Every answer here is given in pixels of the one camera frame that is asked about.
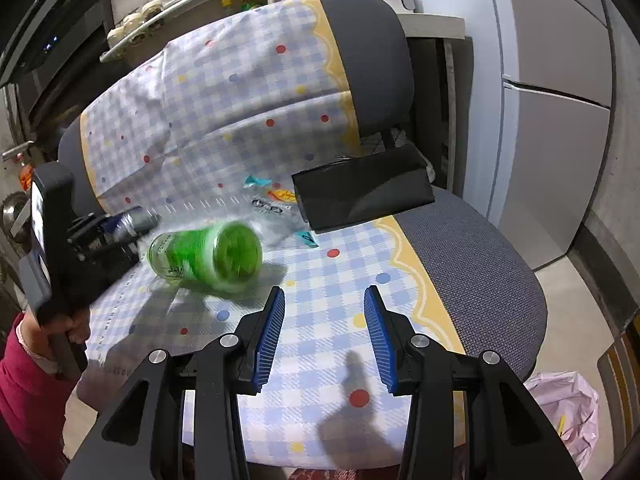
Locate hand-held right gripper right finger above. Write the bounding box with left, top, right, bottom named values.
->
left=363, top=285, right=583, bottom=480

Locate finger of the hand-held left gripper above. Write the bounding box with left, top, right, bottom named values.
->
left=67, top=212, right=126, bottom=242
left=75, top=237, right=142, bottom=267

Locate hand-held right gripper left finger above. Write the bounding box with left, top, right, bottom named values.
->
left=62, top=286, right=286, bottom=480

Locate green plastic bottle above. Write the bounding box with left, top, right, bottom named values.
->
left=148, top=220, right=264, bottom=296

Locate person's left forearm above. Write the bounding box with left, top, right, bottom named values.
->
left=0, top=312, right=85, bottom=467

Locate person's left hand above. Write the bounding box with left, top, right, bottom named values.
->
left=37, top=305, right=92, bottom=347

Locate metal bowl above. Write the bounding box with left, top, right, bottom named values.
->
left=2, top=192, right=31, bottom=241

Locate blue checked dotted cloth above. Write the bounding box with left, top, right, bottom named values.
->
left=79, top=0, right=468, bottom=471

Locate grey office chair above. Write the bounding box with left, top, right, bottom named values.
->
left=56, top=0, right=548, bottom=386

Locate clear printed plastic wrapper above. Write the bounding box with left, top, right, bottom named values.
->
left=242, top=174, right=321, bottom=250

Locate black plastic bag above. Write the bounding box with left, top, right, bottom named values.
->
left=291, top=143, right=435, bottom=233

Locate pink plastic bag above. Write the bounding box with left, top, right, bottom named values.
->
left=524, top=371, right=600, bottom=472

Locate black range hood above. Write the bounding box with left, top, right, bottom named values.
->
left=0, top=0, right=114, bottom=92

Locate grey refrigerator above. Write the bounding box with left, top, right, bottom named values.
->
left=400, top=0, right=617, bottom=272

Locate white wall shelf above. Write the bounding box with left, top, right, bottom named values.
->
left=100, top=0, right=301, bottom=64

